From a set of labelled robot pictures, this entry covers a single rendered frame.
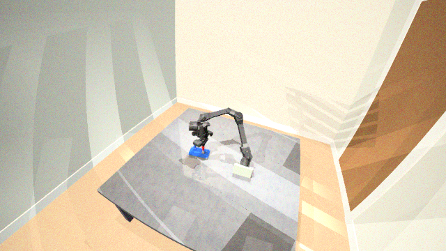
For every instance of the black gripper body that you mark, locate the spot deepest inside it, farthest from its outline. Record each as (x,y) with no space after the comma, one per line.
(202,137)

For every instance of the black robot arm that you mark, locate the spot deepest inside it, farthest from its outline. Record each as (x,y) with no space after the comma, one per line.
(238,117)

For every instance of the blue circuit board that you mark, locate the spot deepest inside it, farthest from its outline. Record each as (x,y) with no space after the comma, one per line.
(199,152)

